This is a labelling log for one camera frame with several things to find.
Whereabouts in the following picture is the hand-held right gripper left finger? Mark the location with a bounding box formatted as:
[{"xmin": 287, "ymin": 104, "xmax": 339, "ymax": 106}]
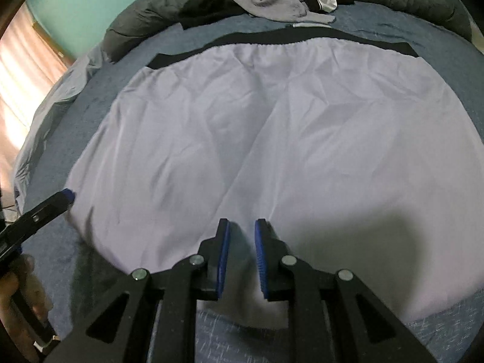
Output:
[{"xmin": 49, "ymin": 218, "xmax": 231, "ymax": 363}]

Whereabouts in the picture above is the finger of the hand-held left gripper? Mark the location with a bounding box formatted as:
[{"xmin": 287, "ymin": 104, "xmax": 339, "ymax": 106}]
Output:
[{"xmin": 17, "ymin": 188, "xmax": 76, "ymax": 235}]

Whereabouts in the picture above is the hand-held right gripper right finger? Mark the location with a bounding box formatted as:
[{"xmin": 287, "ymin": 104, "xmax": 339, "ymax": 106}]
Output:
[{"xmin": 254, "ymin": 218, "xmax": 435, "ymax": 363}]

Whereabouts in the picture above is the grey jacket with black trim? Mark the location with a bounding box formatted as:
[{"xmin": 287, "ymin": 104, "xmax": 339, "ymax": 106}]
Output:
[{"xmin": 66, "ymin": 26, "xmax": 481, "ymax": 329}]

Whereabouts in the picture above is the person's left hand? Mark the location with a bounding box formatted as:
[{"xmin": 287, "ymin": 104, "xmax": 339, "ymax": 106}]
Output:
[{"xmin": 0, "ymin": 255, "xmax": 54, "ymax": 348}]

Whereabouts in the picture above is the light grey blanket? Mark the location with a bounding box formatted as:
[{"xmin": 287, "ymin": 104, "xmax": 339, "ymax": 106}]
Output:
[{"xmin": 13, "ymin": 55, "xmax": 110, "ymax": 212}]

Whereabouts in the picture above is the pink curtain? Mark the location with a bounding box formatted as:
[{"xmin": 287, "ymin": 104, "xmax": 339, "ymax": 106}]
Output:
[{"xmin": 0, "ymin": 4, "xmax": 69, "ymax": 205}]

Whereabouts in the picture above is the dark grey rolled duvet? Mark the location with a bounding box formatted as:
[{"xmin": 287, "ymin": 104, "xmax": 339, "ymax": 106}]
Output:
[{"xmin": 102, "ymin": 0, "xmax": 473, "ymax": 63}]

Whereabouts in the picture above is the crumpled black garment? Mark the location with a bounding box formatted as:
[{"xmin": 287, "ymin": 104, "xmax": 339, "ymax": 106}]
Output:
[{"xmin": 178, "ymin": 0, "xmax": 354, "ymax": 31}]

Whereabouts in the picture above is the grey ribbed knit garment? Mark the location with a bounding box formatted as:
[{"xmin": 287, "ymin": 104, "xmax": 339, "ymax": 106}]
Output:
[{"xmin": 229, "ymin": 0, "xmax": 335, "ymax": 23}]

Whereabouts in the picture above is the wooden window frame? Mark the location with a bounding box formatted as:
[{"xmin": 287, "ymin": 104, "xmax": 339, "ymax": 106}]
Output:
[{"xmin": 32, "ymin": 23, "xmax": 74, "ymax": 67}]

